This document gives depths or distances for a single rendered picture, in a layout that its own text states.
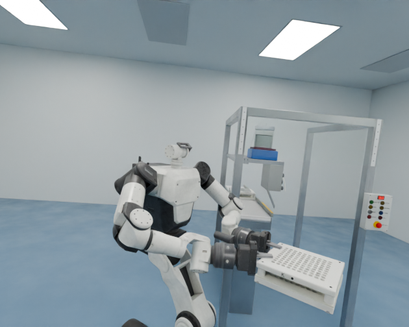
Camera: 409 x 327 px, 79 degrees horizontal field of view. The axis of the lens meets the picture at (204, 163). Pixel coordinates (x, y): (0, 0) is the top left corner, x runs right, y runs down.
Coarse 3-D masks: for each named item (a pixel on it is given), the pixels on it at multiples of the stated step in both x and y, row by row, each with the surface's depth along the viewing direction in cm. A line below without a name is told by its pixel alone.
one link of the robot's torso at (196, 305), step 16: (160, 256) 117; (176, 272) 113; (192, 272) 122; (176, 288) 116; (192, 288) 122; (176, 304) 116; (192, 304) 111; (208, 304) 118; (176, 320) 114; (192, 320) 109; (208, 320) 113
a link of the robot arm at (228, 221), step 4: (224, 216) 122; (228, 216) 120; (232, 216) 120; (224, 220) 115; (228, 220) 115; (232, 220) 115; (236, 220) 118; (224, 224) 112; (228, 224) 111; (232, 224) 112; (236, 224) 122
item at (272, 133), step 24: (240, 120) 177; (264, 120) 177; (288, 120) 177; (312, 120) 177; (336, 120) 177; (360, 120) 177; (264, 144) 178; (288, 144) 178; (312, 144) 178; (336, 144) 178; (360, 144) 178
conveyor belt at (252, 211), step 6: (228, 186) 316; (246, 204) 226; (252, 204) 228; (258, 204) 231; (246, 210) 205; (252, 210) 207; (258, 210) 209; (264, 210) 211; (246, 216) 191; (252, 216) 192; (258, 216) 192; (264, 216) 193; (264, 222) 192
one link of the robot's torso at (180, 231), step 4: (152, 228) 125; (168, 232) 120; (172, 232) 120; (176, 232) 122; (180, 232) 123; (184, 232) 125; (176, 236) 120; (144, 252) 129; (168, 256) 118; (172, 260) 120; (176, 260) 123; (172, 264) 121
